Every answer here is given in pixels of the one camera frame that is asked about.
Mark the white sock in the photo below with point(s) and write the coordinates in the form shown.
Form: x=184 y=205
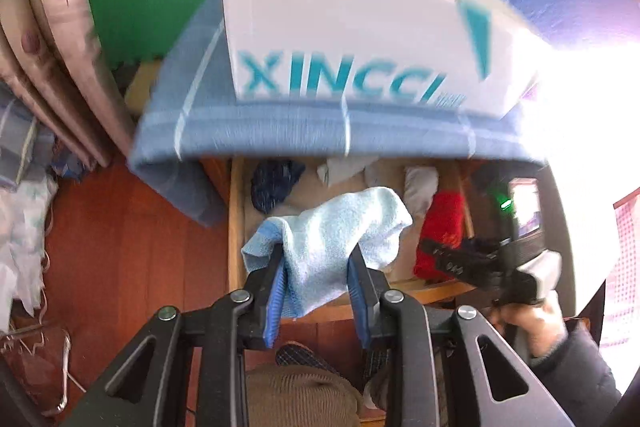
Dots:
x=420 y=192

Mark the person's right hand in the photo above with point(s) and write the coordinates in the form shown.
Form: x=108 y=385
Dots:
x=537 y=327

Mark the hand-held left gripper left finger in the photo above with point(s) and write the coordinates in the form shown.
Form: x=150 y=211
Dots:
x=275 y=302

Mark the light blue sock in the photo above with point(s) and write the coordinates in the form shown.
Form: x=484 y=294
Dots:
x=330 y=237

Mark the white shoe box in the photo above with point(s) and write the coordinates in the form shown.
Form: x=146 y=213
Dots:
x=350 y=17

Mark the blue checked cloth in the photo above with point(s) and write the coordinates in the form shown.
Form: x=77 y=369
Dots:
x=300 y=127

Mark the dark navy sock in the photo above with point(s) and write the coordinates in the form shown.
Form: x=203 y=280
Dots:
x=275 y=187

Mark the beige leaf print curtain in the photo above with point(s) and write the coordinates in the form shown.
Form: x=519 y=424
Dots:
x=60 y=32

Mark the blue patterned cloth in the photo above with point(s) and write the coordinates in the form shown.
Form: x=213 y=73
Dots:
x=67 y=162

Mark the wooden drawer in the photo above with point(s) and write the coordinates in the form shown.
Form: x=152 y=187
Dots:
x=236 y=227

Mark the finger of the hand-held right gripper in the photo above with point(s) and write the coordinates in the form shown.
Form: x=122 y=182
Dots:
x=450 y=251
x=470 y=272

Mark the grey plaid cloth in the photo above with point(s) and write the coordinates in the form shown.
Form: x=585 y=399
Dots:
x=20 y=132

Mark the red sock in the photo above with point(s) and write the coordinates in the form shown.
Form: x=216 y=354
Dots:
x=440 y=232

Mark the wooden nightstand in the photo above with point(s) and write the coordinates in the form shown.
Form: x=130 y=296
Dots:
x=215 y=177

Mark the dark plaid slipper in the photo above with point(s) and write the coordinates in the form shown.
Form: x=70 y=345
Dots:
x=300 y=354
x=376 y=372

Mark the white floral sheet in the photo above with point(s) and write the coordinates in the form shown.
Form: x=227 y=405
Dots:
x=25 y=232

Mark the person's right forearm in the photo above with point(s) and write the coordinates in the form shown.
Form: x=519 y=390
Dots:
x=575 y=377

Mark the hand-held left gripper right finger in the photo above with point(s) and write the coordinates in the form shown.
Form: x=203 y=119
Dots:
x=357 y=292

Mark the pale underwear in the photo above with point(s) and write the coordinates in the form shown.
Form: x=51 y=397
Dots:
x=345 y=169

